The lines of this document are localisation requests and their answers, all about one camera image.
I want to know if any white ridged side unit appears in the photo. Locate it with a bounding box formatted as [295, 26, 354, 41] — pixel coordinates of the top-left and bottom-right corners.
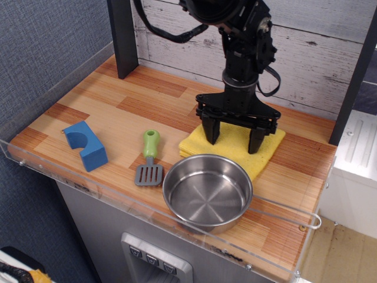
[319, 110, 376, 238]

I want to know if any black vertical post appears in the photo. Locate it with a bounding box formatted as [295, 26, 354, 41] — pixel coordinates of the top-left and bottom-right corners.
[107, 0, 139, 79]
[329, 9, 376, 146]

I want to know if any clear acrylic guard rail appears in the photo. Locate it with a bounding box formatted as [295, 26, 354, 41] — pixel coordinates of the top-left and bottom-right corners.
[1, 51, 335, 282]

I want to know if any stainless steel pan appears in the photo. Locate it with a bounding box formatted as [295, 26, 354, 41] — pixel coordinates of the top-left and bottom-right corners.
[161, 153, 322, 235]

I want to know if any black left vertical post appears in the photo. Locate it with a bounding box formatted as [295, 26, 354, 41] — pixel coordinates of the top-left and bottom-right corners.
[107, 0, 139, 79]

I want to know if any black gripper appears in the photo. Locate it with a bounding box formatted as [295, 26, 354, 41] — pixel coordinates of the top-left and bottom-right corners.
[196, 82, 280, 154]

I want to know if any green handled grey spatula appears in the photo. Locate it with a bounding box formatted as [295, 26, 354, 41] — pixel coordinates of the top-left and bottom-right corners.
[134, 130, 163, 186]

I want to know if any black right vertical post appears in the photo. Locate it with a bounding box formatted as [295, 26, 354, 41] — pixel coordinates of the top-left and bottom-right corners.
[329, 9, 376, 146]

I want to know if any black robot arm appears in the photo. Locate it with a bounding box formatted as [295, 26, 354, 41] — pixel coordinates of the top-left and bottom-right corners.
[179, 1, 280, 154]

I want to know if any yellow cloth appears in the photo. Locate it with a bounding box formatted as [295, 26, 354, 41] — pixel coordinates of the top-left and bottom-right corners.
[179, 123, 286, 180]

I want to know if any blue arch wooden block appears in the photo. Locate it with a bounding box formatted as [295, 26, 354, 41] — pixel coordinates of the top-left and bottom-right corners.
[63, 121, 108, 172]

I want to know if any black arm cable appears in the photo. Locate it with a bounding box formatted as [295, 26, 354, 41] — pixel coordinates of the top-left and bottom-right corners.
[132, 0, 282, 97]

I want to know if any silver dispenser button panel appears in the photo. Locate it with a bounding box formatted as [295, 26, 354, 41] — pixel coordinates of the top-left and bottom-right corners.
[121, 232, 194, 282]

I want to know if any black yellow object corner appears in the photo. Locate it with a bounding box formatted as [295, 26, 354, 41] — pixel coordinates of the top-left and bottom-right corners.
[1, 262, 53, 283]

